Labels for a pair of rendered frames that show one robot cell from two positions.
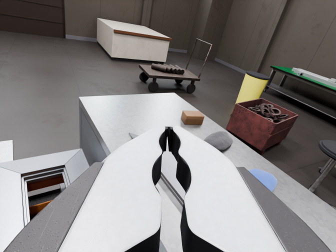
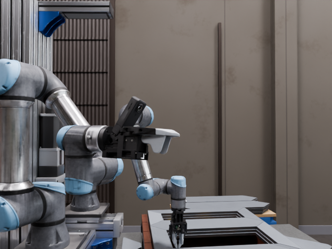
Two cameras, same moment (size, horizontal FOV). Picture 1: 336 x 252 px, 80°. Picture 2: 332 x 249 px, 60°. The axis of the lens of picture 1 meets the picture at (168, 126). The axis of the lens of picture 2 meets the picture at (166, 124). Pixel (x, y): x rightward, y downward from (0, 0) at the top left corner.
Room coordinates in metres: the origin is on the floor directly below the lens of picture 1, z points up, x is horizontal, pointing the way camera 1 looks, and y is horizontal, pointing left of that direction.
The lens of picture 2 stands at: (0.47, -0.60, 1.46)
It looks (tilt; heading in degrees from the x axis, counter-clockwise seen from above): 1 degrees up; 123
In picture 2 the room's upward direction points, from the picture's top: straight up
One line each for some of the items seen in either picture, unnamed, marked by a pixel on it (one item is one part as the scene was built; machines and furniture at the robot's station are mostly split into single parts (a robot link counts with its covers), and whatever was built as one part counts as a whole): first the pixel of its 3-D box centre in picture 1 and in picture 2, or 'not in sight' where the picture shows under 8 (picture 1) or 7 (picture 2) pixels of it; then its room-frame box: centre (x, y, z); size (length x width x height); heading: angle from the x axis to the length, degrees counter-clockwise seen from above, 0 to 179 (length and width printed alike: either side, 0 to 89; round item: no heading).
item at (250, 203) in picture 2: not in sight; (219, 205); (-0.48, 1.69, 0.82); 0.80 x 0.40 x 0.06; 40
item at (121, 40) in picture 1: (130, 40); not in sight; (6.97, 1.82, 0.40); 2.20 x 1.74 x 0.81; 34
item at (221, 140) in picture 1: (218, 140); not in sight; (0.78, -0.24, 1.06); 0.20 x 0.10 x 0.03; 145
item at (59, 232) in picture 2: not in sight; (48, 231); (-0.47, 0.05, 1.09); 0.15 x 0.15 x 0.10
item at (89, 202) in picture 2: not in sight; (85, 198); (-0.74, 0.46, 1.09); 0.15 x 0.15 x 0.10
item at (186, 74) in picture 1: (173, 63); not in sight; (4.48, 0.20, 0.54); 1.32 x 0.77 x 1.09; 123
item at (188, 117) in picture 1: (192, 117); not in sight; (0.93, -0.11, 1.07); 0.10 x 0.06 x 0.05; 114
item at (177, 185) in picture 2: not in sight; (177, 187); (-0.27, 0.65, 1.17); 0.09 x 0.08 x 0.11; 6
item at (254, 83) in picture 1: (250, 91); not in sight; (4.36, -1.57, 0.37); 0.48 x 0.47 x 0.75; 33
